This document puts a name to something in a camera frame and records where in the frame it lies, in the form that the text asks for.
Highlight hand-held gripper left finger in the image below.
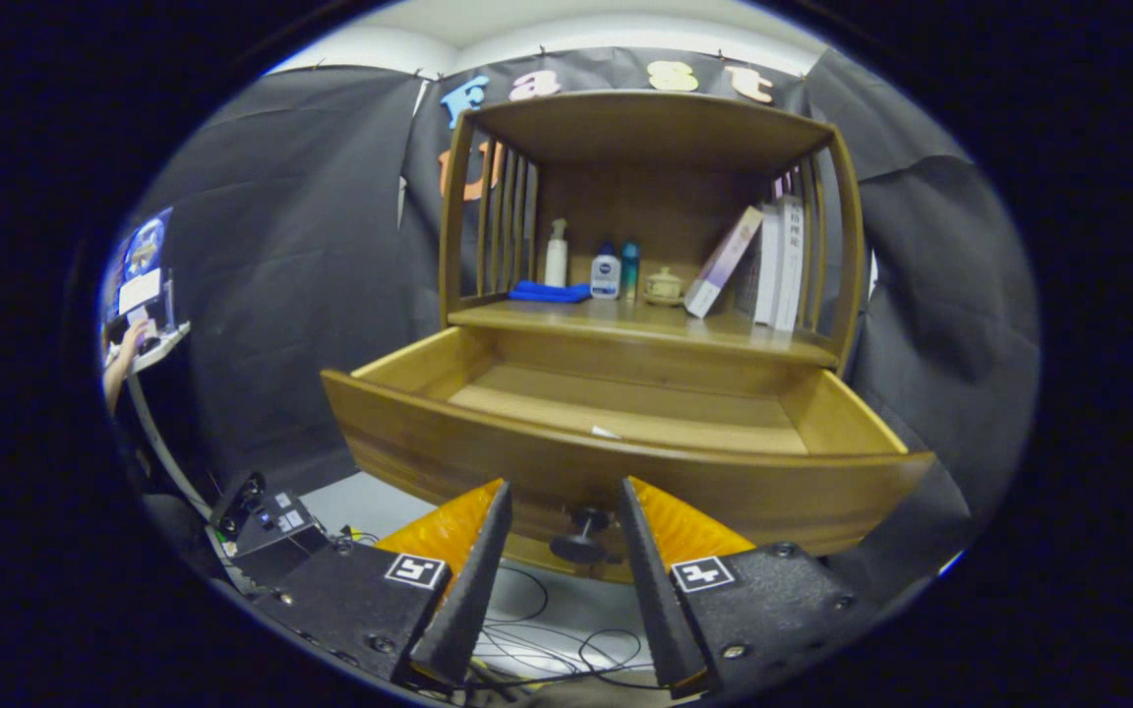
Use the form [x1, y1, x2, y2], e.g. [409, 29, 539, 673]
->
[252, 479, 513, 689]

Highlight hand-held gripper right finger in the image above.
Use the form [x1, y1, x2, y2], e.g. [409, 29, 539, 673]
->
[619, 476, 867, 701]

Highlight wooden drawer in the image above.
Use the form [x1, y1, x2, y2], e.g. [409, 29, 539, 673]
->
[321, 324, 936, 586]

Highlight wooden cabinet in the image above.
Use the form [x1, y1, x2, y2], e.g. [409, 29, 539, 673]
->
[439, 90, 867, 375]

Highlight black device box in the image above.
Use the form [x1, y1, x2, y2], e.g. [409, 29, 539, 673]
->
[208, 472, 331, 591]

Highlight beige lidded ceramic cup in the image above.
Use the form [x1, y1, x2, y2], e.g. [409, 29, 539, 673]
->
[643, 265, 686, 306]

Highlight folded blue cloth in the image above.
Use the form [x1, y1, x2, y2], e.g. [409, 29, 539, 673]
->
[508, 280, 592, 304]

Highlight white bottle blue cap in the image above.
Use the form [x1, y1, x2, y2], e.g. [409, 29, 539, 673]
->
[591, 243, 622, 300]

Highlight plain white book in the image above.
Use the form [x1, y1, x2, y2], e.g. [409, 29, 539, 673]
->
[753, 205, 784, 325]

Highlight white pump bottle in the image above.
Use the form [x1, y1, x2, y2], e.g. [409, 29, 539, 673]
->
[544, 218, 569, 288]

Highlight purple and white book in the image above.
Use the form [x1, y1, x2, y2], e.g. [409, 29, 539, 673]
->
[685, 206, 764, 319]

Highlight grey stand pole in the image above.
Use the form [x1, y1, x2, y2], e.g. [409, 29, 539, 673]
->
[126, 374, 213, 517]

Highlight white book lettered spine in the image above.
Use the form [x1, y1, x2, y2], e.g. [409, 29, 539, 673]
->
[775, 195, 805, 332]

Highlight black backdrop cloth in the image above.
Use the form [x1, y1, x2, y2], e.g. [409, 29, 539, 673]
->
[119, 44, 1040, 581]

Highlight white stand tray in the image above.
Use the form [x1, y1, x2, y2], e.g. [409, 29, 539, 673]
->
[129, 320, 192, 375]

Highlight computer monitor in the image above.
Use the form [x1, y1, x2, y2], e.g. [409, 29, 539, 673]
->
[114, 206, 174, 316]

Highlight tangle of black cables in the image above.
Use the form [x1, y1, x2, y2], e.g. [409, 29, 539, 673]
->
[468, 565, 656, 689]

